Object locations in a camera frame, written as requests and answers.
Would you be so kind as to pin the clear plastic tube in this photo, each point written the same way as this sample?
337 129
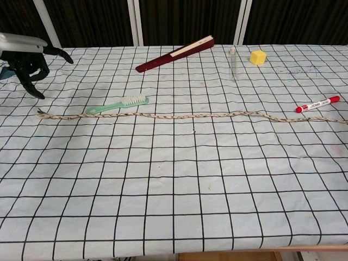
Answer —
233 63

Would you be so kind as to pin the white frame post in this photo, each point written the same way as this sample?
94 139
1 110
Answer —
135 21
244 21
47 23

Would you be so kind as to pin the checkered white tablecloth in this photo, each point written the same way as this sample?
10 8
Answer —
174 176

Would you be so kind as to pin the dark red folded fan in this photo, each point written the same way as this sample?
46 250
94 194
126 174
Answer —
174 55

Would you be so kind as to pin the green toothbrush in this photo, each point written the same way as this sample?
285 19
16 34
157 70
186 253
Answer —
117 104

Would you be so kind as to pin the red whiteboard marker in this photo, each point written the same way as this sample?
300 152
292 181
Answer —
318 104

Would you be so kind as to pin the black curtain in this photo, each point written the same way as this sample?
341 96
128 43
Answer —
190 19

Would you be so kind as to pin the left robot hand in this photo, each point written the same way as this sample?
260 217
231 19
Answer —
24 59

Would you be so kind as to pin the yellow foam cube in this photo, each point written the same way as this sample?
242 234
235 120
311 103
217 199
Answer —
257 58

